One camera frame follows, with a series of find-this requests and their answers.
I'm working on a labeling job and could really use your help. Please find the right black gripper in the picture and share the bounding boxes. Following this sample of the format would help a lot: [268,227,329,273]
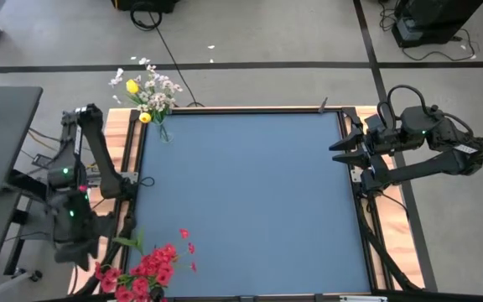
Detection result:
[329,113,404,169]

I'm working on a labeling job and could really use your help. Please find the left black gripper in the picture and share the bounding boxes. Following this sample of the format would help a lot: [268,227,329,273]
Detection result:
[55,195,108,272]

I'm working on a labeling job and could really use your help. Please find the yellow artificial tulip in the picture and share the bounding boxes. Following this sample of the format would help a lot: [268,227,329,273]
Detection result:
[125,78,167,127]
[138,112,163,127]

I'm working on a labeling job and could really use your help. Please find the white large-blossom flower sprig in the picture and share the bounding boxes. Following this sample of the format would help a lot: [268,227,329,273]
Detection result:
[106,66,163,127]

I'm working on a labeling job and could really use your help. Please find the blue table mat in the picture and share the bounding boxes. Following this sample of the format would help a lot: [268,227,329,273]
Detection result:
[122,111,372,295]

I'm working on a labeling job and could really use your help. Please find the black desk leg beam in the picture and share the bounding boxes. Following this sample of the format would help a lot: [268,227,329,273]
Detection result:
[6,169,58,202]

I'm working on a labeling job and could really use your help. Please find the black power adapter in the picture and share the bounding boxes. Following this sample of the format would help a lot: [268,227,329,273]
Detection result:
[31,153,56,169]

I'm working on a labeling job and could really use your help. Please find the black equipment case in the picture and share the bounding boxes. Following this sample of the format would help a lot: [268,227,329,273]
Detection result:
[391,0,483,49]

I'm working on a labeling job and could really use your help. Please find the black box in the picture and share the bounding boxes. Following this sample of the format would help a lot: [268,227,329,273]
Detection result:
[111,0,182,13]

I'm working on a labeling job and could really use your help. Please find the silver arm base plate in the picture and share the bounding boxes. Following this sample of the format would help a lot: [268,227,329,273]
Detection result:
[350,169,406,186]
[119,170,140,185]

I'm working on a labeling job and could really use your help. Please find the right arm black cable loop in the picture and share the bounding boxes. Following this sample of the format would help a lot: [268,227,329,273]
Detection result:
[377,84,429,127]

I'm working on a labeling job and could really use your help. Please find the orange cable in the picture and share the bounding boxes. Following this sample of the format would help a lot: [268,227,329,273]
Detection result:
[27,132,60,153]

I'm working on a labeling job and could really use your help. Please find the tangled black cables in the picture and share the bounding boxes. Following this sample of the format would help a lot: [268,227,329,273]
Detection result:
[377,0,398,33]

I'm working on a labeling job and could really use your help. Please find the white frame bracket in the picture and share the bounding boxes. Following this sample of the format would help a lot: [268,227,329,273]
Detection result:
[339,294,388,302]

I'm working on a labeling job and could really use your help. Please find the thin black looped cable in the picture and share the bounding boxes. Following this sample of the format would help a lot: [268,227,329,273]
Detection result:
[400,27,481,63]

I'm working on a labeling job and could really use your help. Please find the black aluminium table frame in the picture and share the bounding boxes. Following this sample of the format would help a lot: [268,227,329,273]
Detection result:
[73,106,429,302]

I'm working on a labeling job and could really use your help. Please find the coiled black floor cable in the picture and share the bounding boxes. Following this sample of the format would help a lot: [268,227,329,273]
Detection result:
[129,1,205,108]

